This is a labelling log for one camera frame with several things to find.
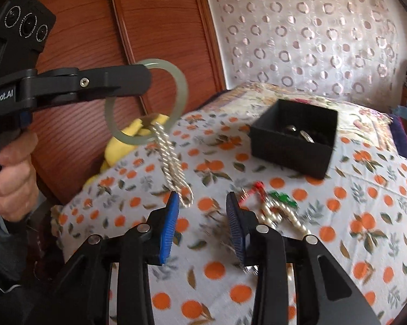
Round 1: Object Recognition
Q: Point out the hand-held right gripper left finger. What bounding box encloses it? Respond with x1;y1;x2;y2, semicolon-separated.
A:
51;191;180;325

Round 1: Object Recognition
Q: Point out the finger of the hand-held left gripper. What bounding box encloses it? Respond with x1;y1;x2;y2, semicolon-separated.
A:
17;64;153;113

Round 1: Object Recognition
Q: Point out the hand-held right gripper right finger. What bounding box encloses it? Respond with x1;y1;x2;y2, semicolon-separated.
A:
226;192;382;325

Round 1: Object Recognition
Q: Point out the pearl necklace with coloured beads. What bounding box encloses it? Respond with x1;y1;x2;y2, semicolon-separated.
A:
237;181;313;275

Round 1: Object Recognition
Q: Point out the white pearl necklace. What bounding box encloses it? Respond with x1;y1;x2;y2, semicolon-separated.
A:
148;114;194;208

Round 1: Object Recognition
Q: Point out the pale green jade bangle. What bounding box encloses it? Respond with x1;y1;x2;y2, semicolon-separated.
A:
104;58;190;146

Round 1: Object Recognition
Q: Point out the black jewelry box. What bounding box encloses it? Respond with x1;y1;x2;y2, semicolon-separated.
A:
249;99;339;180

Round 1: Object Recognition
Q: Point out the person's left forearm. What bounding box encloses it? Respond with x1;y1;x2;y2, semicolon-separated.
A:
0;206;67;325

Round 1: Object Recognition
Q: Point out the person's left hand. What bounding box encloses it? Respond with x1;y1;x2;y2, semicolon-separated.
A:
0;131;40;227

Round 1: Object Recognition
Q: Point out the yellow plush toy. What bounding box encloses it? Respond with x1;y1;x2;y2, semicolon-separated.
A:
100;118;154;174

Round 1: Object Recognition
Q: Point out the orange fruit print blanket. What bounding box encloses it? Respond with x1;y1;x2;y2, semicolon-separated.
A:
50;81;407;325

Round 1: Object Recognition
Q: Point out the white curtain with circles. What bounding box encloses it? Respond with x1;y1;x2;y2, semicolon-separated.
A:
203;0;407;113

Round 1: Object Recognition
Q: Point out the silver ring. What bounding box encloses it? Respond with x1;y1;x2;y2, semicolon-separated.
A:
299;129;316;145

